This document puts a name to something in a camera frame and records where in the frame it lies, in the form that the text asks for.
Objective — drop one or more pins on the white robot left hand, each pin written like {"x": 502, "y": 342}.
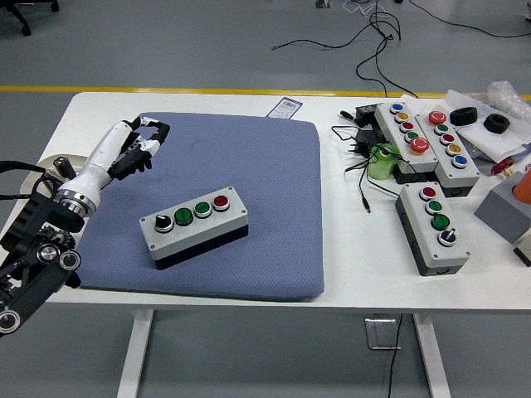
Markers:
{"x": 99, "y": 157}

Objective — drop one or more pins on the grey four-button control box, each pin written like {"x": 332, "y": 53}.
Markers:
{"x": 452, "y": 255}
{"x": 186, "y": 232}

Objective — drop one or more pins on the grey five-button control box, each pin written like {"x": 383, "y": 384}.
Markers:
{"x": 423, "y": 159}
{"x": 456, "y": 176}

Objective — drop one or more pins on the beige shallow dish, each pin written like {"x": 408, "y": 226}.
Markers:
{"x": 81, "y": 161}

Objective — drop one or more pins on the dark cylindrical capacitor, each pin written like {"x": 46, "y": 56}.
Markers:
{"x": 64, "y": 166}

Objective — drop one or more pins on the black office chair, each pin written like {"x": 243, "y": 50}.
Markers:
{"x": 16, "y": 10}

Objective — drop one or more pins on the blue-grey textured mat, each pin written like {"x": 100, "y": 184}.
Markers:
{"x": 269, "y": 186}

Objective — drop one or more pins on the purple white barcode tag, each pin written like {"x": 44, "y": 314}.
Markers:
{"x": 284, "y": 108}

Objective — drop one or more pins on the white table leg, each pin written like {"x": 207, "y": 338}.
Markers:
{"x": 433, "y": 356}
{"x": 134, "y": 356}

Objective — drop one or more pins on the black power adapter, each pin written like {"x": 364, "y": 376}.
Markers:
{"x": 367, "y": 113}

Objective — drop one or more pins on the metal floor socket plate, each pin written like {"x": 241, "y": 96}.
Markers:
{"x": 373, "y": 331}

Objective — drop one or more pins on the white paper sheet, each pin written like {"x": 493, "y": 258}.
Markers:
{"x": 489, "y": 143}

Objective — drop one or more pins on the small red key part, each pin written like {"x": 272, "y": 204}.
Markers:
{"x": 500, "y": 167}

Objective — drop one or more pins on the grey block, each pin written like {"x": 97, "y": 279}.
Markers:
{"x": 498, "y": 211}

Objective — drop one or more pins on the clear bubble wrap bag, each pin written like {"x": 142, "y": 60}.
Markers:
{"x": 510, "y": 99}

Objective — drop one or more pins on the orange cylinder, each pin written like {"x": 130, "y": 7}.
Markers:
{"x": 524, "y": 188}

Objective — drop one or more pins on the small white black box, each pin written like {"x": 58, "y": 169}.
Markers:
{"x": 524, "y": 248}

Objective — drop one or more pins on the black wall plug adapter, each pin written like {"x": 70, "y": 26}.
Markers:
{"x": 371, "y": 134}

